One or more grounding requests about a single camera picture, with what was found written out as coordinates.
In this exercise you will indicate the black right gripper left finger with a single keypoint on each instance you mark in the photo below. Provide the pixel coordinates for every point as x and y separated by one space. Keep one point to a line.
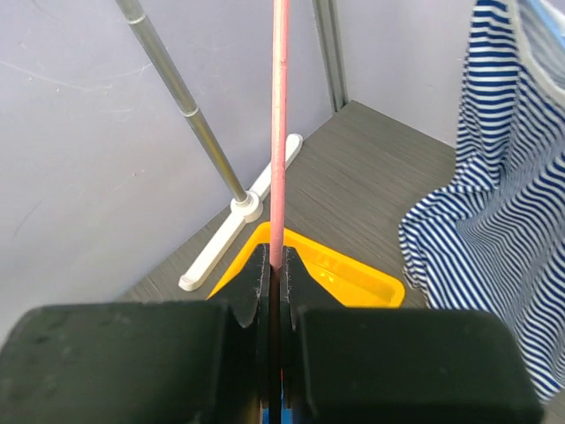
188 361

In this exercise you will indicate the silver white clothes rack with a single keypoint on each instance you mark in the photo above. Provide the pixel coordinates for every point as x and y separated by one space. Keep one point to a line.
247 205

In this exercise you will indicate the yellow plastic tray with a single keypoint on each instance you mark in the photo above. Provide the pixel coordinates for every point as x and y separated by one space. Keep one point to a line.
350 282

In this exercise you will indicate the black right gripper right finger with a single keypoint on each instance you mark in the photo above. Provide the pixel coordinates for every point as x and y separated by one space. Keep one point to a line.
396 365

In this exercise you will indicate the blue white striped tank top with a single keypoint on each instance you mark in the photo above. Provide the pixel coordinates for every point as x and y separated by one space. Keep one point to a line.
492 239

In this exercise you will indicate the pink wire hanger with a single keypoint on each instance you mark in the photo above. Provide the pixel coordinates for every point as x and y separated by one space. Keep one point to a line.
281 20

